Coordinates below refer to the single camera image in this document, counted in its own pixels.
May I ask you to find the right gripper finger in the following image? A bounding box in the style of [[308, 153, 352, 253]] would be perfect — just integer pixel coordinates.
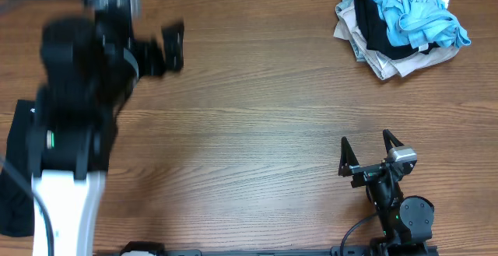
[[338, 136, 359, 177], [383, 129, 404, 151]]

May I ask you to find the light blue printed t-shirt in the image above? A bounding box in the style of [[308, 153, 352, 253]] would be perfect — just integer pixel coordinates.
[[372, 0, 471, 48]]

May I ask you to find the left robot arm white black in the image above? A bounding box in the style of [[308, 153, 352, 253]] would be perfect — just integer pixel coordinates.
[[26, 0, 184, 255]]

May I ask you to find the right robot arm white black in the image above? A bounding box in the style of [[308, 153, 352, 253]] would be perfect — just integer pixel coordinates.
[[338, 129, 438, 256]]

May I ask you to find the folded beige garment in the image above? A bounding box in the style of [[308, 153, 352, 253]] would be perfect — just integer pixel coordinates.
[[339, 0, 460, 80]]

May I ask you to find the folded black garment on pile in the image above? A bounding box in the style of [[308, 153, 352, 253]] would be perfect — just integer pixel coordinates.
[[354, 0, 448, 60]]

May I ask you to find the folded light grey-blue garment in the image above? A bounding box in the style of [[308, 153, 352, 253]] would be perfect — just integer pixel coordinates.
[[334, 0, 366, 62]]

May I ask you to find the black garment on left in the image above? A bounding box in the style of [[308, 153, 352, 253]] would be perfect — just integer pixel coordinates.
[[1, 100, 35, 237]]

